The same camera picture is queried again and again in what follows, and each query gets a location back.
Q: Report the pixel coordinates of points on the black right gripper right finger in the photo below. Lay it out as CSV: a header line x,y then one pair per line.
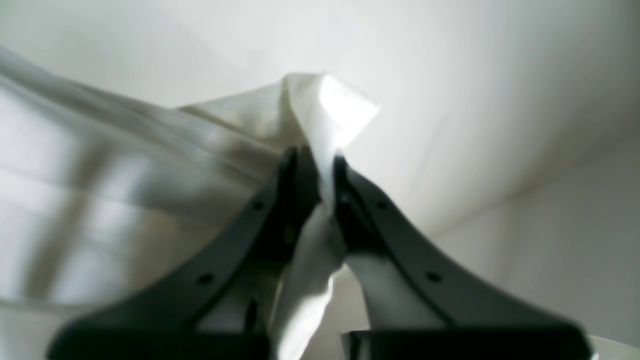
x,y
421,304

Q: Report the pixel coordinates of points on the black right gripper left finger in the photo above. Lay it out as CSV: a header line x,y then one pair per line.
x,y
218,304

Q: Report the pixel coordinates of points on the white t-shirt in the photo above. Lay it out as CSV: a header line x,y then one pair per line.
x,y
102,194

